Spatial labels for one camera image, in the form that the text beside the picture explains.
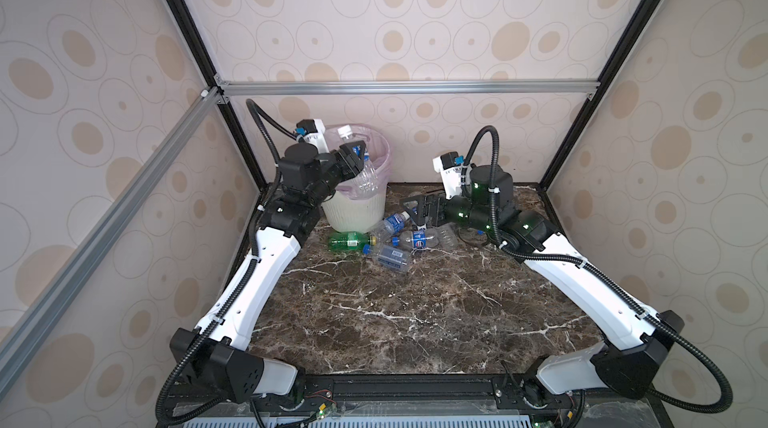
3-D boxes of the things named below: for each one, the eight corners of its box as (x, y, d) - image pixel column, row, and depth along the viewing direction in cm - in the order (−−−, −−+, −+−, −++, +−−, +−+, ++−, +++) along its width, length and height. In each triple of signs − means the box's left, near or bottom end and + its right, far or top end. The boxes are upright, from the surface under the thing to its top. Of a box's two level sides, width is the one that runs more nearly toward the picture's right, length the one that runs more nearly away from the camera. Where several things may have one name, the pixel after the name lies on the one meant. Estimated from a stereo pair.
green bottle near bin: (330, 252, 102) (328, 244, 98) (332, 237, 106) (330, 229, 102) (376, 252, 102) (375, 244, 98) (376, 237, 106) (376, 229, 102)
